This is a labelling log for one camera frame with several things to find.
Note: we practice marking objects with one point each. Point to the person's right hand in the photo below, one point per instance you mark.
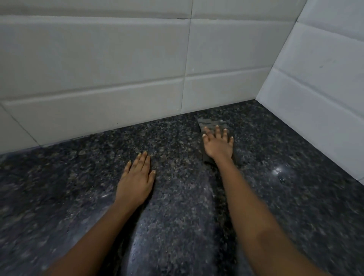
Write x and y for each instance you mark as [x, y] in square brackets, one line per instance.
[217, 146]

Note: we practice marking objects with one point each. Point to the person's left hand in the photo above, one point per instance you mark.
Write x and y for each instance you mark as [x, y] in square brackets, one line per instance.
[135, 182]

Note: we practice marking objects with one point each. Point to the dark grey cleaning cloth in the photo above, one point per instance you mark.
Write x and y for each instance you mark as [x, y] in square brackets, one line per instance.
[210, 123]

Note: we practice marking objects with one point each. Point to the person's left forearm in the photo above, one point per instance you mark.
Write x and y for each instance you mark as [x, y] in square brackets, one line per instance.
[93, 241]

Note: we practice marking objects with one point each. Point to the person's right forearm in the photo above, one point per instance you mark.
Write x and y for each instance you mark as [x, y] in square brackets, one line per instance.
[261, 224]

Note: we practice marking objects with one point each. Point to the black speckled granite countertop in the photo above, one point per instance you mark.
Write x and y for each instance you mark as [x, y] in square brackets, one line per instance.
[57, 199]

